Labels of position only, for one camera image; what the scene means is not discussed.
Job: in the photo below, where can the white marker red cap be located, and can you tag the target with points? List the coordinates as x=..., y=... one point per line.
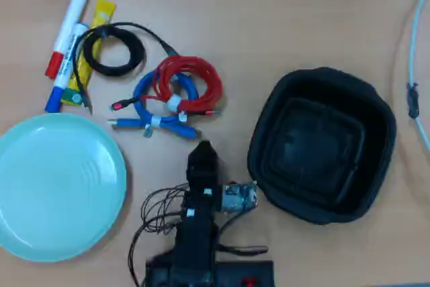
x=72, y=18

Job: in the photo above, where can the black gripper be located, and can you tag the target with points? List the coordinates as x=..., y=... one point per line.
x=203, y=179

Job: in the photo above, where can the light teal plate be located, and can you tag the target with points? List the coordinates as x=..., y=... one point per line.
x=60, y=186

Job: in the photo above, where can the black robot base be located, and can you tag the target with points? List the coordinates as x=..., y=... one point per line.
x=242, y=270

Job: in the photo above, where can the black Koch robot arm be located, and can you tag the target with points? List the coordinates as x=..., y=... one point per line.
x=196, y=236

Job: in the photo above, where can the yellow sachet stick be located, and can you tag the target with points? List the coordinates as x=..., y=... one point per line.
x=104, y=11

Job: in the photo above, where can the black square bowl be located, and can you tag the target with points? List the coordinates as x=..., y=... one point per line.
x=319, y=152

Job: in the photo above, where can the white marker blue cap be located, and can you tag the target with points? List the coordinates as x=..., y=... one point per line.
x=64, y=72

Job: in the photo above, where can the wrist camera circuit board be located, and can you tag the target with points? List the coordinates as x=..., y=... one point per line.
x=236, y=196

